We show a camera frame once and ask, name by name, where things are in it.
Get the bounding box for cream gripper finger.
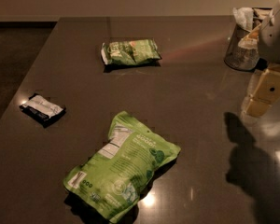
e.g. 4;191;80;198
242;63;280;118

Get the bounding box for large green rice chip bag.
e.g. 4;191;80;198
63;111;180;224

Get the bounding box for small green jalapeno chip bag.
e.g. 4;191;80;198
101;39;161;66

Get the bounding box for metal mesh cup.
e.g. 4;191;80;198
224;7;271;72

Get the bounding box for white napkins in cup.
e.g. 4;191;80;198
232;7;254;31

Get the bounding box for black and white snack packet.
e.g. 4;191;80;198
20;93;66;128

